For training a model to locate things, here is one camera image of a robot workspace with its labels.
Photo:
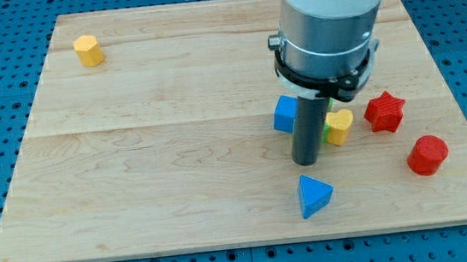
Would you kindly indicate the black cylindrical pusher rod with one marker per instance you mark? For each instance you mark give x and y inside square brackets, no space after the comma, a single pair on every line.
[308,130]

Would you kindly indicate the blue cube block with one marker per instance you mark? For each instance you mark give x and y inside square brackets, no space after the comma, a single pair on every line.
[285,114]

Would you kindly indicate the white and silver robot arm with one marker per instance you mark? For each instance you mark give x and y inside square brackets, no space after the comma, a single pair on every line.
[324,50]

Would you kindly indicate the green circle block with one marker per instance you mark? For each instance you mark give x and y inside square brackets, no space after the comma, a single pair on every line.
[326,125]

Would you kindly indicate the yellow heart block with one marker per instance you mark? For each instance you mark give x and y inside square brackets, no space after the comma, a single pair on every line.
[339,125]

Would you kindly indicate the blue triangle block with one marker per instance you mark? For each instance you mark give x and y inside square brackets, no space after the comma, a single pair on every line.
[313,195]

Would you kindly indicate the red star block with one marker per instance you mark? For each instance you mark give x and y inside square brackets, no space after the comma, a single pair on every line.
[385,113]

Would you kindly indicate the red cylinder block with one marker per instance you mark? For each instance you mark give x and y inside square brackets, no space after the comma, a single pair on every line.
[427,155]

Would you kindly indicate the light wooden board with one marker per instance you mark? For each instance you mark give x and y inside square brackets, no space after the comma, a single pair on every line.
[168,147]

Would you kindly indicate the yellow hexagon block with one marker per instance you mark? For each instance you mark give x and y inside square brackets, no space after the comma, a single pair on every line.
[88,50]

